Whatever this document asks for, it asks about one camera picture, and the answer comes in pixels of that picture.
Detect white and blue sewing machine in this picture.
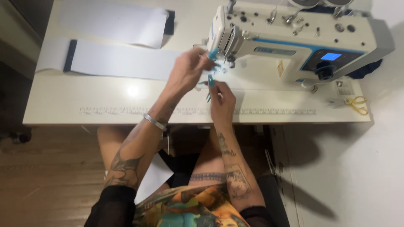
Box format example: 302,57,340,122
193,0,396,94

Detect yellow-handled scissors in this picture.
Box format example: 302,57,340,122
328,96,369,116

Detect white sheet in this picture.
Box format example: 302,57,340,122
134,153,174,205

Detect black caster wheel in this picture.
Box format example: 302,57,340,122
9,130,32,144

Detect white label sticker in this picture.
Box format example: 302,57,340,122
334,80,356,97

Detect white fabric strip, dark end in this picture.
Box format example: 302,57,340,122
59,6,176,49

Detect colourful printed shirt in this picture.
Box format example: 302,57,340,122
84,183,276,227

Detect person's left hand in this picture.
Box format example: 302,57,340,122
163,47,221,102

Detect person's right hand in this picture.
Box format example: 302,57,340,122
199,74,237,127

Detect white fabric strip, dark band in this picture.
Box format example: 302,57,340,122
35,38,185,81

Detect silver bracelet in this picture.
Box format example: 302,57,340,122
143,113,168,132

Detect printed ruler strip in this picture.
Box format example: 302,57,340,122
79,107,317,116

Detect grey cabinet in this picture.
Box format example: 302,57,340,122
0,0,55,80

